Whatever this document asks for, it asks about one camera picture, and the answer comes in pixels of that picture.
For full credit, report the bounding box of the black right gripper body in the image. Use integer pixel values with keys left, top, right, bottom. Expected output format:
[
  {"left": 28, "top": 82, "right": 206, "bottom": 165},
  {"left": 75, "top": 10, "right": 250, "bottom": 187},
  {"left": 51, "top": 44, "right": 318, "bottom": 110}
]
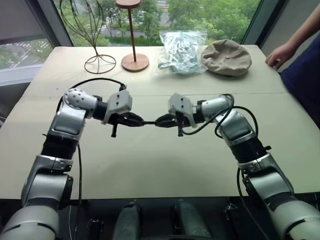
[{"left": 172, "top": 111, "right": 190, "bottom": 138}]

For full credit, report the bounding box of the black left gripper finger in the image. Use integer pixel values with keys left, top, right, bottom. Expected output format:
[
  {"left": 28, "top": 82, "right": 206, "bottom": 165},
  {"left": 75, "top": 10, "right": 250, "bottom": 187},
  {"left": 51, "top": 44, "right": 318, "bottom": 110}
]
[
  {"left": 126, "top": 112, "right": 144, "bottom": 124},
  {"left": 118, "top": 119, "right": 146, "bottom": 128}
]

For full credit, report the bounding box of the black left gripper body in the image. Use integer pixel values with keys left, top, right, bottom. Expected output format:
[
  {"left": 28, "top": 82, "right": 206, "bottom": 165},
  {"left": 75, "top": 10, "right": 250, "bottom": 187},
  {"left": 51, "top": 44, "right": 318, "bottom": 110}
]
[{"left": 109, "top": 111, "right": 133, "bottom": 138}]

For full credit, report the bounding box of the beige flat cap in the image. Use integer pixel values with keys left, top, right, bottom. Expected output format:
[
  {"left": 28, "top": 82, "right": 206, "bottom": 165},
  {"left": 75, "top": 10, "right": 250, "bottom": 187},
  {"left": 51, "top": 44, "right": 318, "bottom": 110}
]
[{"left": 200, "top": 39, "right": 252, "bottom": 77}]

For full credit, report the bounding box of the bystander bare hand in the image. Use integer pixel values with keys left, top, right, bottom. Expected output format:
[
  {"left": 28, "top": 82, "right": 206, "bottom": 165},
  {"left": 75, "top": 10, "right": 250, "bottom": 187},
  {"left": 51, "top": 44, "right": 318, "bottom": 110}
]
[{"left": 265, "top": 41, "right": 298, "bottom": 71}]

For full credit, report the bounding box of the wooden hat stand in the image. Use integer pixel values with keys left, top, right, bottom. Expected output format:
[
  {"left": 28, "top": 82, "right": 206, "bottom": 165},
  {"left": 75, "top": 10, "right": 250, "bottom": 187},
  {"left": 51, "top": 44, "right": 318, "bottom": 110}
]
[{"left": 115, "top": 0, "right": 150, "bottom": 73}]

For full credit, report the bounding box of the clear plastic bag with contents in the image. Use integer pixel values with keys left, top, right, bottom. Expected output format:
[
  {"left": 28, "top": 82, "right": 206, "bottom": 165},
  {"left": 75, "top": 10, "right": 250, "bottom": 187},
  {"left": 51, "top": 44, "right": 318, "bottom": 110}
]
[{"left": 156, "top": 30, "right": 209, "bottom": 76}]

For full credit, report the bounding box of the dark rounded shape under table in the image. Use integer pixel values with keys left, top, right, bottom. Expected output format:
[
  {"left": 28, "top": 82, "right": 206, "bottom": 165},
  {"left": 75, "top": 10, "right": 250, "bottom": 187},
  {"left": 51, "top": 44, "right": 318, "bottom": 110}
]
[
  {"left": 116, "top": 200, "right": 141, "bottom": 240},
  {"left": 170, "top": 199, "right": 212, "bottom": 240}
]

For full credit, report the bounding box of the small black clamp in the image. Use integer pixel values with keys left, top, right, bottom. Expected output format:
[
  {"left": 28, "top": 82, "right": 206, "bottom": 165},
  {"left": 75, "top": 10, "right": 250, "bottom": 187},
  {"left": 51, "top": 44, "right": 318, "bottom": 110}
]
[
  {"left": 87, "top": 217, "right": 105, "bottom": 235},
  {"left": 224, "top": 201, "right": 238, "bottom": 216}
]

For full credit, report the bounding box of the bystander dark blue clothing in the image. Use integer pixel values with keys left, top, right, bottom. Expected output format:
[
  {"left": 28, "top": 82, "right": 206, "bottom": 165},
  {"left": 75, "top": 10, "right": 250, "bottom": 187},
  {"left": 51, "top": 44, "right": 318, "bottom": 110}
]
[{"left": 279, "top": 31, "right": 320, "bottom": 143}]

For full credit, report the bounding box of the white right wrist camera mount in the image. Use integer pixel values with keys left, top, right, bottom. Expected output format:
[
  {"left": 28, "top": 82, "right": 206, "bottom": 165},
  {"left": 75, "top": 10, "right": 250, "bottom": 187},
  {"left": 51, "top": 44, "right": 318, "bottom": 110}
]
[{"left": 167, "top": 92, "right": 198, "bottom": 128}]

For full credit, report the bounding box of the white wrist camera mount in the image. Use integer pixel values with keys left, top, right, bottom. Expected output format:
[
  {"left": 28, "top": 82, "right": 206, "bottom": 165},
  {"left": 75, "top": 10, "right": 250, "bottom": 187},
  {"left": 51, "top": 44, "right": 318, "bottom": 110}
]
[
  {"left": 167, "top": 92, "right": 198, "bottom": 128},
  {"left": 101, "top": 90, "right": 133, "bottom": 125}
]

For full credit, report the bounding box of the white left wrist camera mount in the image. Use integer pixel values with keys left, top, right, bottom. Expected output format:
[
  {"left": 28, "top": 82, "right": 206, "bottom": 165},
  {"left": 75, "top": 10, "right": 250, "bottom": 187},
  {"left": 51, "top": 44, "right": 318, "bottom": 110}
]
[{"left": 101, "top": 90, "right": 133, "bottom": 125}]

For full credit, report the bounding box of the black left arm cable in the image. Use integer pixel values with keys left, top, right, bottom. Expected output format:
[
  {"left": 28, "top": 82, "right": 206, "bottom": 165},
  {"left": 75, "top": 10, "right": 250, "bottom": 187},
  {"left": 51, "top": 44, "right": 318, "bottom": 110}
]
[{"left": 57, "top": 77, "right": 128, "bottom": 240}]

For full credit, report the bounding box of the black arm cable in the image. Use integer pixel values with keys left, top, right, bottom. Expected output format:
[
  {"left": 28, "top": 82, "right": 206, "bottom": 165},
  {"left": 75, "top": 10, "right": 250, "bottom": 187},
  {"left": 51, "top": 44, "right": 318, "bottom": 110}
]
[
  {"left": 181, "top": 93, "right": 272, "bottom": 226},
  {"left": 57, "top": 77, "right": 128, "bottom": 240}
]

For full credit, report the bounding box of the brown wire hat stand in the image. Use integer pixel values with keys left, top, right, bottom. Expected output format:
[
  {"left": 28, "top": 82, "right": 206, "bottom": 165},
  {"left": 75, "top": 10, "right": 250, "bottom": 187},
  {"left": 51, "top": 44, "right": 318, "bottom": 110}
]
[{"left": 59, "top": 0, "right": 117, "bottom": 74}]

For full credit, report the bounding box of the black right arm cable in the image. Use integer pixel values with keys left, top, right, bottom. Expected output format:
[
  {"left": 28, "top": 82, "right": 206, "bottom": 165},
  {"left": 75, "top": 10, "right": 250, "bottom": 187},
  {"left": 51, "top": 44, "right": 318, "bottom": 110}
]
[{"left": 181, "top": 93, "right": 272, "bottom": 226}]

